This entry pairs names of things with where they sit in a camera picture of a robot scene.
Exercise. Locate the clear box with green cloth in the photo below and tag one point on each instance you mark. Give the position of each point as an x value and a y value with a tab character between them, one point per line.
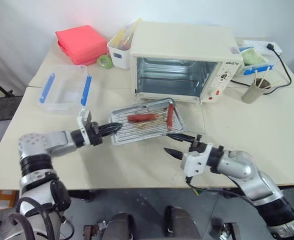
254	60

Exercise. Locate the white plastic bin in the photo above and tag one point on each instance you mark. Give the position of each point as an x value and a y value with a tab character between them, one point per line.
119	56

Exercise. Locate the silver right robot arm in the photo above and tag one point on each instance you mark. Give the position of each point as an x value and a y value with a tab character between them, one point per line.
239	170

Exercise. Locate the cream toaster oven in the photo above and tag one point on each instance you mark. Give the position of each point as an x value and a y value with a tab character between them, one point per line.
181	42

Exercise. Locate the dark rounded shape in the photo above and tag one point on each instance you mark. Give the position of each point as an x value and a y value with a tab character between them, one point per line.
181	222
120	226

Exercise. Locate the clear box with blue clips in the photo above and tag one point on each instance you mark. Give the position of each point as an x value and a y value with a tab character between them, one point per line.
64	87

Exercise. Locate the glass toaster oven door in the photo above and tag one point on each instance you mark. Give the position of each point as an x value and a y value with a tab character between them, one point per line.
195	117

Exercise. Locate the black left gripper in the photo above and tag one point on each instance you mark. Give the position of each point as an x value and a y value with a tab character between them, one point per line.
96	135

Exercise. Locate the grey cup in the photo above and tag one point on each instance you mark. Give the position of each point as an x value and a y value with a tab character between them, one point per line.
253	93

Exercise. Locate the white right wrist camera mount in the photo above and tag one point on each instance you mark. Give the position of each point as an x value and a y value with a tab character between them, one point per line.
195	162

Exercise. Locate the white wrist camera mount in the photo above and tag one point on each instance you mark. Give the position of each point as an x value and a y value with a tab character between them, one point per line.
195	162
82	117

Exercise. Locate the green tape roll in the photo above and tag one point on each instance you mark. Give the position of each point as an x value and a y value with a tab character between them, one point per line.
104	61

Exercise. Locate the folded red cloth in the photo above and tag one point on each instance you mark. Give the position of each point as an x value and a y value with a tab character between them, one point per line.
81	42

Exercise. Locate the black mesh seat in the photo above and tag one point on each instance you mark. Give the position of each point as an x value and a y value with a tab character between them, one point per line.
6	107

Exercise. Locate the short thick red sausage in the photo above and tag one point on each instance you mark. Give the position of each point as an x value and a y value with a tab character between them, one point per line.
141	117

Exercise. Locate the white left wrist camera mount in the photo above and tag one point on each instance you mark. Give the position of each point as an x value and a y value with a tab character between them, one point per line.
82	117

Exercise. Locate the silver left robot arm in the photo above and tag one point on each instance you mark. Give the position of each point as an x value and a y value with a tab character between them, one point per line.
59	140

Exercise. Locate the long thin red sausage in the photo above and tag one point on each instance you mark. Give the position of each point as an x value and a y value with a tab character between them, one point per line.
170	117

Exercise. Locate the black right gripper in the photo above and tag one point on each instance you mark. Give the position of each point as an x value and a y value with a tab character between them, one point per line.
197	146

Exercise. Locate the ribbed metal baking tray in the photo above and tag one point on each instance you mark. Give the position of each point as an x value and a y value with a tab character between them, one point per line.
141	132

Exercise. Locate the yellow items in bag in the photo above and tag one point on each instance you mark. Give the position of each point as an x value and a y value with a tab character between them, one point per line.
124	37

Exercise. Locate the orange and white carton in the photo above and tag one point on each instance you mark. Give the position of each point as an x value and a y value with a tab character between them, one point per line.
0	198

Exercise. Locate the wooden chopstick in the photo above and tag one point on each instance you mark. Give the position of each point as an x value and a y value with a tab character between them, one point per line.
255	78
265	76

